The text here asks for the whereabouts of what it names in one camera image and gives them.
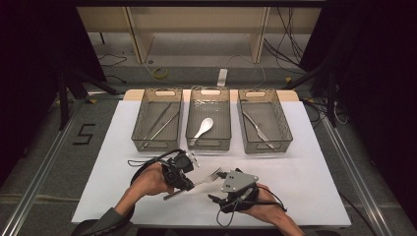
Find left hand-held gripper cable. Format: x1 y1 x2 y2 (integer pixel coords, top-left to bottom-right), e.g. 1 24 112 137
126 148 185 185

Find white floor cable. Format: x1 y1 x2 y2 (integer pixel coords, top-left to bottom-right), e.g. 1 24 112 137
225 53 268 90

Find white spoon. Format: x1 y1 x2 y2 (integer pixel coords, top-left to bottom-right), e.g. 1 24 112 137
188 117 215 148

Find metal fork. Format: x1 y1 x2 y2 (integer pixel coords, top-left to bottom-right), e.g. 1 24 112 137
162 166 224 202

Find person's left hand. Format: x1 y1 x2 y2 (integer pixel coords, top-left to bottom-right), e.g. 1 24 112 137
130 162 175 199

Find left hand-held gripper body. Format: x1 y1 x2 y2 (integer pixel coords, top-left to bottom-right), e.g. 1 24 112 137
162 149 202 190

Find thin black floor cable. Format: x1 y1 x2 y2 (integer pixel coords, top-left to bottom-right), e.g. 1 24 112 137
94 53 129 69

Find hand-held gripper cable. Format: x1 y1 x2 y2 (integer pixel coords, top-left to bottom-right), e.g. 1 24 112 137
214 186 289 228
126 148 185 185

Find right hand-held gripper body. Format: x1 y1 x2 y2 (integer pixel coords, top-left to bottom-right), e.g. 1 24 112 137
215 167 261 214

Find black curtain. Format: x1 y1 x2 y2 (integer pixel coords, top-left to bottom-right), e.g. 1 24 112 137
298 0 417 228
0 0 106 186

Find white power strip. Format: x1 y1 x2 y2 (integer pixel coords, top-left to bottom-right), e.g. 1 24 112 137
216 68 229 89

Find black metal stand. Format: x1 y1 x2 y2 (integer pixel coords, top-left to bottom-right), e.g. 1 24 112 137
280 61 339 129
56 68 120 132

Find clear grey plastic bin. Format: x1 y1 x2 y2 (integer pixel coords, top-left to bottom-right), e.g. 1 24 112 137
185 87 232 151
131 88 184 153
237 88 294 154

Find metal chopstick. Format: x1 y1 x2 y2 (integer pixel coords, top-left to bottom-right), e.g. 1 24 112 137
143 101 173 141
143 110 181 149

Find person's right hand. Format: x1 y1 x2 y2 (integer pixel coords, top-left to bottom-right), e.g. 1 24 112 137
241 183 287 225

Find white table sheet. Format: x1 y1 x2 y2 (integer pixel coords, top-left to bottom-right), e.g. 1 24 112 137
71 88 352 229

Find bundle of black cables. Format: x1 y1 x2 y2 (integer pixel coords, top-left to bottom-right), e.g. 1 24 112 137
263 6 308 76

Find metal table knife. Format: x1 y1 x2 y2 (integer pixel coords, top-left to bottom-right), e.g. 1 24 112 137
241 109 277 151

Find beige wooden shelf unit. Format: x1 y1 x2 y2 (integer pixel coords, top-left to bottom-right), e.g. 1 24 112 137
74 6 323 65

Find aluminium floor rail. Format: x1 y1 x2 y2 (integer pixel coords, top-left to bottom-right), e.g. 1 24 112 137
0 97 87 236
318 114 393 236

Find right hand-held gripper cable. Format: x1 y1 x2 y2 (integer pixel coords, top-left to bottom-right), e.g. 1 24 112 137
214 186 289 228

